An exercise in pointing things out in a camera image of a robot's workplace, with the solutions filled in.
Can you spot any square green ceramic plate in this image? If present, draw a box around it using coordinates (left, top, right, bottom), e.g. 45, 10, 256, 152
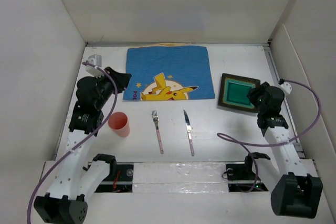
217, 73, 260, 113

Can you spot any pink plastic cup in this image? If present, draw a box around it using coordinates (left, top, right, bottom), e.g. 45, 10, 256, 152
108, 112, 130, 137

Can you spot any fork with pink handle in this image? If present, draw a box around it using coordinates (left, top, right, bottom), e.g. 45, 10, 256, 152
152, 110, 164, 154

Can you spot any blue Pikachu placemat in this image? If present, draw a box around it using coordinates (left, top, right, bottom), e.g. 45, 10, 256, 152
123, 46, 215, 101

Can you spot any knife with pink handle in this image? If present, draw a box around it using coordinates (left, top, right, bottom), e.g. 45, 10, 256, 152
183, 110, 195, 156

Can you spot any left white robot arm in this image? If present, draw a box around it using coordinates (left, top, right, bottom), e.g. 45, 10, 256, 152
27, 62, 132, 223

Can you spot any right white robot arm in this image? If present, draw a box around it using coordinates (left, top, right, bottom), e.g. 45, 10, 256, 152
243, 80, 323, 219

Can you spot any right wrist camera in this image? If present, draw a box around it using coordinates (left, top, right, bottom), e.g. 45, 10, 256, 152
278, 79, 292, 96

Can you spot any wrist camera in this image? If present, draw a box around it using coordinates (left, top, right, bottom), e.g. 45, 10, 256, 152
86, 54, 103, 77
278, 79, 292, 96

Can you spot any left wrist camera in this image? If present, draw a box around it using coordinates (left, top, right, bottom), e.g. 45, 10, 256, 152
86, 54, 103, 77

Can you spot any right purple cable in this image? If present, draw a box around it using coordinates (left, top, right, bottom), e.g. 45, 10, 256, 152
217, 79, 322, 192

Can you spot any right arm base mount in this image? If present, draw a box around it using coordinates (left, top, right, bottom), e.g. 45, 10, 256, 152
222, 162, 268, 193

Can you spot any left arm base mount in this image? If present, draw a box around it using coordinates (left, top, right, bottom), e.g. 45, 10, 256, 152
96, 163, 134, 193

